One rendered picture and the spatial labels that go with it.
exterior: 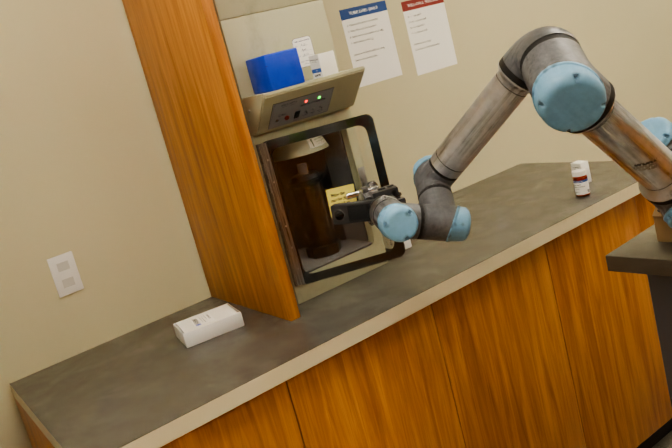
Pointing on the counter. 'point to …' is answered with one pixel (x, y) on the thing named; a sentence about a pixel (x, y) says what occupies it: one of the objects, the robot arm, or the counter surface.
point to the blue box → (275, 71)
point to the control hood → (346, 92)
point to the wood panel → (203, 124)
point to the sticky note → (339, 194)
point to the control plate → (300, 107)
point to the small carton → (323, 64)
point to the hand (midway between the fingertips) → (361, 200)
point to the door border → (281, 213)
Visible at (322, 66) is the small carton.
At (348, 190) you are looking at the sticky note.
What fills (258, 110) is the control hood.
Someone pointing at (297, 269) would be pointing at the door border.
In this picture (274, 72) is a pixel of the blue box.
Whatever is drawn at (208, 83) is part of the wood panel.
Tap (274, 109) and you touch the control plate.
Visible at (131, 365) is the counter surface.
